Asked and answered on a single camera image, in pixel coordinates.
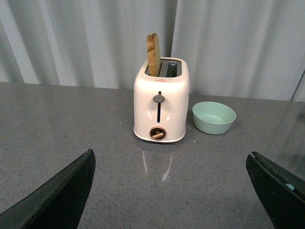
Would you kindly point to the toast slice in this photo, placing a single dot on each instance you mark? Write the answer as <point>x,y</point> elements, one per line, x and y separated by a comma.
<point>153,54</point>

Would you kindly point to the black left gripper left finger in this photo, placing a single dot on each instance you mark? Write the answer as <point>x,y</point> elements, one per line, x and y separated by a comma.
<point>57,204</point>

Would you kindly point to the white toaster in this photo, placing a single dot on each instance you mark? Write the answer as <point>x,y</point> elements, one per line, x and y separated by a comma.
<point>161,103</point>

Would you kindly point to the green bowl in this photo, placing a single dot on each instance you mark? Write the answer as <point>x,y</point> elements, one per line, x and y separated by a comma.
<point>212,117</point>

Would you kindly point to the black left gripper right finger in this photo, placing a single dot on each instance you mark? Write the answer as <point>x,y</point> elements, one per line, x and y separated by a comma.
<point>281,193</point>

